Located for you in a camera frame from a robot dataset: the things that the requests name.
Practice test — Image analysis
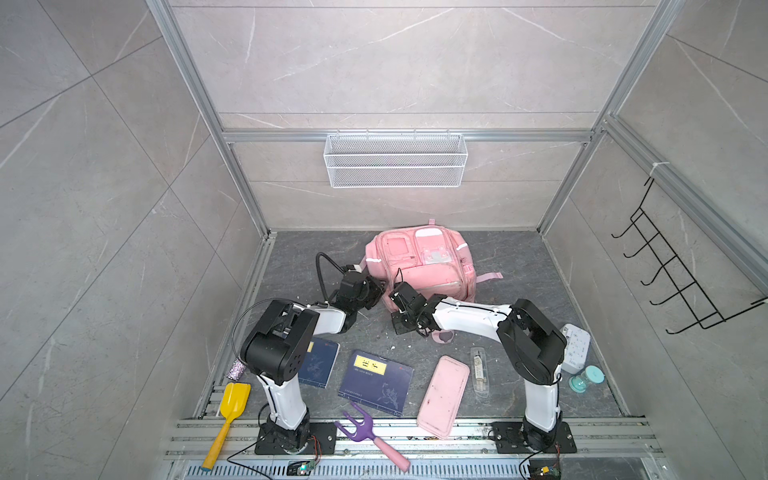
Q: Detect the clear plastic pen box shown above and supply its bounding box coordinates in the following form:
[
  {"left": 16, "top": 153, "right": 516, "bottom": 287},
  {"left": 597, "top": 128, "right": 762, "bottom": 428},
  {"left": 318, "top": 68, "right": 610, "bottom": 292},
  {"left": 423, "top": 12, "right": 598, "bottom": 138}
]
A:
[{"left": 470, "top": 347, "right": 490, "bottom": 398}]

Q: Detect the white power strip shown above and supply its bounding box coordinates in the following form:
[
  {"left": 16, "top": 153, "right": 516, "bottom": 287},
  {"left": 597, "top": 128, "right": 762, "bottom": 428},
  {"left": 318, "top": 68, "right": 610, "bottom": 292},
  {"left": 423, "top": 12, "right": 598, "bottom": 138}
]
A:
[{"left": 561, "top": 323, "right": 591, "bottom": 375}]

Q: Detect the pink school backpack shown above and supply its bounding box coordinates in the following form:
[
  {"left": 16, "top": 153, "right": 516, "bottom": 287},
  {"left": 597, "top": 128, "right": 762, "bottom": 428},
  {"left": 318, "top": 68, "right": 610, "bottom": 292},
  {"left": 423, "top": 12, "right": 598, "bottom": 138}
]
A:
[{"left": 361, "top": 220, "right": 503, "bottom": 334}]

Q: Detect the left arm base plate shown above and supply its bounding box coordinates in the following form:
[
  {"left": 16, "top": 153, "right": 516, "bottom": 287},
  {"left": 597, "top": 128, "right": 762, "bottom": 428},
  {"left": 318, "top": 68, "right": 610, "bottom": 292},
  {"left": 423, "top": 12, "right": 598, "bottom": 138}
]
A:
[{"left": 254, "top": 417, "right": 337, "bottom": 456}]

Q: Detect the purple glitter microphone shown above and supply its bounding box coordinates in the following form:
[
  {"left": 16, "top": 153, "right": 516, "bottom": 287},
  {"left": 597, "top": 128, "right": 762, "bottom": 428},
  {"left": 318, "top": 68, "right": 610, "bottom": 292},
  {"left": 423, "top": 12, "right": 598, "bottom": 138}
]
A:
[{"left": 226, "top": 359, "right": 246, "bottom": 382}]

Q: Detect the purple toy garden fork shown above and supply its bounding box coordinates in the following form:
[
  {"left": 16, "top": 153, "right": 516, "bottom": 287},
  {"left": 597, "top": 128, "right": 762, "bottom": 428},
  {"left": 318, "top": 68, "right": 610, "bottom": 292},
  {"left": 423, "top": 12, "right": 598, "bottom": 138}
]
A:
[{"left": 334, "top": 402, "right": 411, "bottom": 472}]

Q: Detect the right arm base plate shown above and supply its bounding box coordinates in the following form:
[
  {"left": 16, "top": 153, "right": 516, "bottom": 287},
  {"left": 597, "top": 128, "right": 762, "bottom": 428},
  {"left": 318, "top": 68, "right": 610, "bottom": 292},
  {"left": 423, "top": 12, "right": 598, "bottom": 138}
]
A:
[{"left": 488, "top": 420, "right": 578, "bottom": 454}]

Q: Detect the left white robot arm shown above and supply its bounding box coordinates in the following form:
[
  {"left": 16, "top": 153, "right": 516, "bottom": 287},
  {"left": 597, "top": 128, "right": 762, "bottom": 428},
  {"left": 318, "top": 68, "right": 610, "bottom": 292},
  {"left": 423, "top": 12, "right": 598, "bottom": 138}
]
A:
[{"left": 237, "top": 268, "right": 386, "bottom": 432}]

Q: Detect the small green circuit board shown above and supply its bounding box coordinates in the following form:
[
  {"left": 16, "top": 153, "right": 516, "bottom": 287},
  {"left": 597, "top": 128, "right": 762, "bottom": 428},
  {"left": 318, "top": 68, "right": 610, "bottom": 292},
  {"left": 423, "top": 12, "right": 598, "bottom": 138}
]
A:
[{"left": 285, "top": 460, "right": 317, "bottom": 477}]

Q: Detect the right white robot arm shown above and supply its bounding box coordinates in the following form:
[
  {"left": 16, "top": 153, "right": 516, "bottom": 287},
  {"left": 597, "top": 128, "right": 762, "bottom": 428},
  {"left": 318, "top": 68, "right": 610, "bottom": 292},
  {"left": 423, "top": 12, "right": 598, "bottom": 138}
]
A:
[{"left": 389, "top": 282, "right": 567, "bottom": 444}]

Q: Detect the large navy blue book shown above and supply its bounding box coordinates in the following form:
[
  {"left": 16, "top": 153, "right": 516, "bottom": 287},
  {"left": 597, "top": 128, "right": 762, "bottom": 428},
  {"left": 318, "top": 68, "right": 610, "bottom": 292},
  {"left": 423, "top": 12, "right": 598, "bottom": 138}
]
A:
[{"left": 338, "top": 350, "right": 414, "bottom": 417}]

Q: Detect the pink pencil case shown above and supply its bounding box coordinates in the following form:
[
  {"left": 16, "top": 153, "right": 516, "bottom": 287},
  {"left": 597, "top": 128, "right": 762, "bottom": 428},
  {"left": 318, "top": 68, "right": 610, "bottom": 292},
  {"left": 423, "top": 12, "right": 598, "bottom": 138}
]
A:
[{"left": 416, "top": 356, "right": 470, "bottom": 439}]

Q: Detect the small navy blue book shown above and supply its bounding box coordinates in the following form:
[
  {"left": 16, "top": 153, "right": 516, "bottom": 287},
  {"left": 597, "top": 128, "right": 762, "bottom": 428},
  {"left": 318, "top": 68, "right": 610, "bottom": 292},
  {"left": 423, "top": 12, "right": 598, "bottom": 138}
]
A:
[{"left": 298, "top": 337, "right": 339, "bottom": 389}]

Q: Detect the yellow toy shovel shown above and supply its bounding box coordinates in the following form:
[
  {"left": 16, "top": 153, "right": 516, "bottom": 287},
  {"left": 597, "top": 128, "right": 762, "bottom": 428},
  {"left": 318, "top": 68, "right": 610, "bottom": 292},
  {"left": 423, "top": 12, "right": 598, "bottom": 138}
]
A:
[{"left": 201, "top": 383, "right": 252, "bottom": 471}]

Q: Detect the black wire hook rack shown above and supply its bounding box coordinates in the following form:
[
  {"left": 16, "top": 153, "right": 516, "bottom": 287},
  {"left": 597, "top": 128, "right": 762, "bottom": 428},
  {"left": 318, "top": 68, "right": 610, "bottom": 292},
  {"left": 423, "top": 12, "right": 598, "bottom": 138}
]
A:
[{"left": 611, "top": 177, "right": 767, "bottom": 335}]

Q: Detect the white wire mesh basket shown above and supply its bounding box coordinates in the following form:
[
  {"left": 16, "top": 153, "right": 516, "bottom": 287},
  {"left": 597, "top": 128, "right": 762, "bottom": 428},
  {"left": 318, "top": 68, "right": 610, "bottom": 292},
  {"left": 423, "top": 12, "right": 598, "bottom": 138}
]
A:
[{"left": 323, "top": 133, "right": 468, "bottom": 189}]

